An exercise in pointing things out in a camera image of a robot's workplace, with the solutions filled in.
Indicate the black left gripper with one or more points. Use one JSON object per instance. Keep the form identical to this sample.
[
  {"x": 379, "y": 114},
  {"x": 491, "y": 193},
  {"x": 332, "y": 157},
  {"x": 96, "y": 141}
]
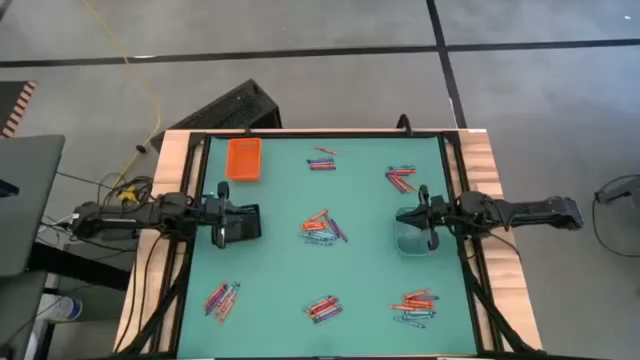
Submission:
[{"x": 220, "y": 215}]

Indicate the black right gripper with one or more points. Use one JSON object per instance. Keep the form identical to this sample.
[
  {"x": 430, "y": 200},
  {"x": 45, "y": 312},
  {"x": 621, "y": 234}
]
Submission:
[{"x": 437, "y": 215}]

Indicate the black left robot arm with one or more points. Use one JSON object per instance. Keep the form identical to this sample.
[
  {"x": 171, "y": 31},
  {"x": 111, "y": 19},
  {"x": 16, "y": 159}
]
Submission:
[{"x": 125, "y": 217}]

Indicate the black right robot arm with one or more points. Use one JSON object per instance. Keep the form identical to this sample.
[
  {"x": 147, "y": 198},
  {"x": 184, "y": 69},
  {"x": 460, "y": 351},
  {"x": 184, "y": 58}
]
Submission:
[{"x": 525, "y": 212}]

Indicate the black plastic basket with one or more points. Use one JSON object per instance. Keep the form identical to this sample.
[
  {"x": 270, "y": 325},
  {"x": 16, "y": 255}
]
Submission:
[{"x": 256, "y": 236}]

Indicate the pale green plastic bin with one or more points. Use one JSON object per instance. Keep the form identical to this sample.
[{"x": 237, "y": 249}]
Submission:
[{"x": 412, "y": 243}]

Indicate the orange plastic basket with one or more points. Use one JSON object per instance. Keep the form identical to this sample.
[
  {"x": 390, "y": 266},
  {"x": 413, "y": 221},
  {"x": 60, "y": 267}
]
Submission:
[{"x": 244, "y": 160}]

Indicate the green table mat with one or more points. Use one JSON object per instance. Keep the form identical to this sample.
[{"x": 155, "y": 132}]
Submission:
[{"x": 280, "y": 270}]

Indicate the black perforated box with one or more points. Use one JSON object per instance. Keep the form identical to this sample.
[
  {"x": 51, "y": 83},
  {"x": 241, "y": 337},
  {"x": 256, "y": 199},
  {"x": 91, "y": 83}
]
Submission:
[{"x": 235, "y": 107}]

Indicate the black desk beam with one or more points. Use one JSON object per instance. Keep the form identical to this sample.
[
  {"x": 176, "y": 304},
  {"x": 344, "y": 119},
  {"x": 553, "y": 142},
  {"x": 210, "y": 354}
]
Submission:
[{"x": 75, "y": 265}]

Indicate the white bottle with blue label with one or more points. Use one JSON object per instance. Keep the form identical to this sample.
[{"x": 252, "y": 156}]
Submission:
[{"x": 62, "y": 307}]

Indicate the grey chair base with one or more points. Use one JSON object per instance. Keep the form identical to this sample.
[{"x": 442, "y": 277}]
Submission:
[{"x": 620, "y": 189}]

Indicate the grey desk top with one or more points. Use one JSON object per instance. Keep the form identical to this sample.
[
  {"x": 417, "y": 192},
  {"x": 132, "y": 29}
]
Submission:
[{"x": 25, "y": 200}]

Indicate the black desk clamp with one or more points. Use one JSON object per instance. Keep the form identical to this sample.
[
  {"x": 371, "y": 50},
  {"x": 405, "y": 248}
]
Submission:
[{"x": 7, "y": 189}]

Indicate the grey cabinet panel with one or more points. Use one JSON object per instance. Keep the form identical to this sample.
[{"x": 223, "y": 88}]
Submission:
[{"x": 20, "y": 315}]

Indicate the black orange-striped floor mat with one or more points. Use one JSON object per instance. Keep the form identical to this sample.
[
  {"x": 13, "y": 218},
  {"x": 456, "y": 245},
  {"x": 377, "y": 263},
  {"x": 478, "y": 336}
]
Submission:
[{"x": 12, "y": 100}]

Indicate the black metal table frame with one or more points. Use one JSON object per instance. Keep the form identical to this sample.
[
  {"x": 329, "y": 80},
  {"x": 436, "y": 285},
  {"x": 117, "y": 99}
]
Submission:
[{"x": 196, "y": 138}]

